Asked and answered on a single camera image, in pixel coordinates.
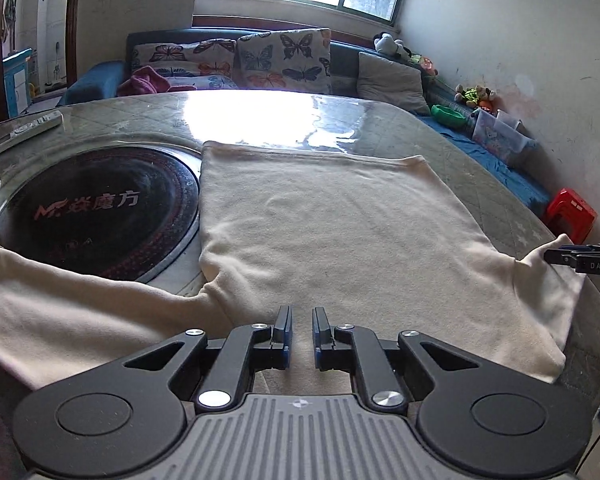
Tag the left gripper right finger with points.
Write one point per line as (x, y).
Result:
(357, 351)

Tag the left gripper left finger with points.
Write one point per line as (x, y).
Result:
(248, 349)

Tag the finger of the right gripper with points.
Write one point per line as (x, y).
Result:
(569, 256)

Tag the cream sweater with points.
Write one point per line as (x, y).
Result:
(378, 243)

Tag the red plastic stool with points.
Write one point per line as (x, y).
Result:
(568, 213)

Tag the clear plastic storage box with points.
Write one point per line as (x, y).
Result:
(504, 142)

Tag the stuffed toys pile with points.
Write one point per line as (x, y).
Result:
(476, 98)

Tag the green plastic bowl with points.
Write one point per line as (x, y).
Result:
(447, 116)

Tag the black induction cooktop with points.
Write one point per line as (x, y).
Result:
(122, 212)

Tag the grey cushion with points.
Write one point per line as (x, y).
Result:
(391, 82)

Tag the panda plush toy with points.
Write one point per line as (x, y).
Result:
(389, 47)

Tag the butterfly cushion lying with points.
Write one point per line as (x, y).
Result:
(207, 64)

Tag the butterfly cushion upright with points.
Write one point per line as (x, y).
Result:
(292, 60)

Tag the pink cloth on sofa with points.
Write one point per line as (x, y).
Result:
(146, 80)

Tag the white remote control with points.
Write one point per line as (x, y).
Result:
(27, 131)

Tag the blue white cabinet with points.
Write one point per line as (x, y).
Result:
(17, 82)

